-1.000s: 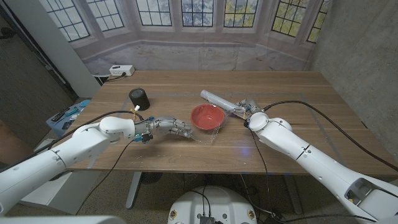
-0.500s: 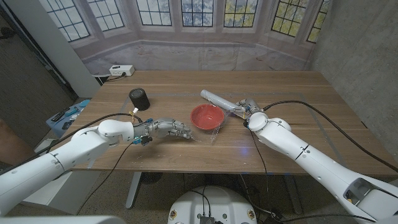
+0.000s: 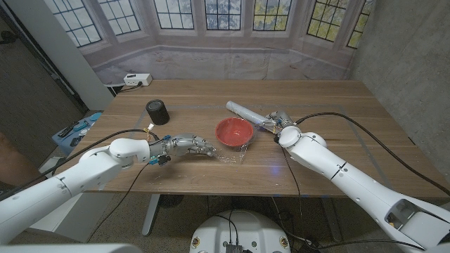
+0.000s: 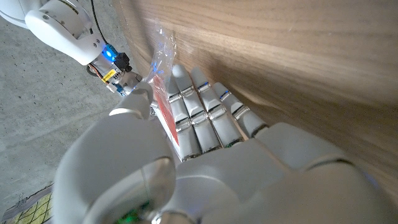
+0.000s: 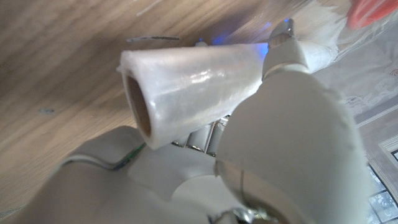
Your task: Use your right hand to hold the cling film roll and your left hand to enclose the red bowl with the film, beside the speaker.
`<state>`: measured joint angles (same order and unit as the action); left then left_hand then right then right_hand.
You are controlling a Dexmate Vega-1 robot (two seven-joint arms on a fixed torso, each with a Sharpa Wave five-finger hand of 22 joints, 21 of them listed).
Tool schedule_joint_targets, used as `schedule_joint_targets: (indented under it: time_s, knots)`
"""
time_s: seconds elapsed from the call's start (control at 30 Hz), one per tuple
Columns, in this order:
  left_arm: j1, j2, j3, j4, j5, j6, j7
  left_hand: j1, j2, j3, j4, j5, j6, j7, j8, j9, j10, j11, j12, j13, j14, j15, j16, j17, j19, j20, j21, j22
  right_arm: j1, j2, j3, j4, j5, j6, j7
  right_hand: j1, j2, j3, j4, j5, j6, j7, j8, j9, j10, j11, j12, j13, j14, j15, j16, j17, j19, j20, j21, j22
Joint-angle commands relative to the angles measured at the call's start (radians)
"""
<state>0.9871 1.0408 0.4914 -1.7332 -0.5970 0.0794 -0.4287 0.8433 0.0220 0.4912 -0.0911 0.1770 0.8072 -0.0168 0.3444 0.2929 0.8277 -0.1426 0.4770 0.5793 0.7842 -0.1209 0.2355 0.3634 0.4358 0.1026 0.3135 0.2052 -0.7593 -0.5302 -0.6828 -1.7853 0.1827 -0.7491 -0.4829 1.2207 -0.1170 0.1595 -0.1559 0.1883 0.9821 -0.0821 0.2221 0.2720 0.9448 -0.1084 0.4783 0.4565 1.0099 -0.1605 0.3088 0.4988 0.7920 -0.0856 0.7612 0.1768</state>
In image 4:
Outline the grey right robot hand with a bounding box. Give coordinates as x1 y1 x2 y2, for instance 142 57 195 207
119 70 146 94

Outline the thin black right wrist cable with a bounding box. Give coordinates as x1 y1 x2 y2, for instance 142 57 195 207
90 0 110 46

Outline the transparent cling film sheet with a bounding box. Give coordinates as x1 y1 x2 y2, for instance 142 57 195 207
144 26 187 161

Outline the printed window backdrop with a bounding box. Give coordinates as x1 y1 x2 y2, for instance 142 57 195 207
0 183 54 224

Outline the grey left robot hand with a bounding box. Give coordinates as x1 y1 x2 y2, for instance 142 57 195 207
52 64 398 224

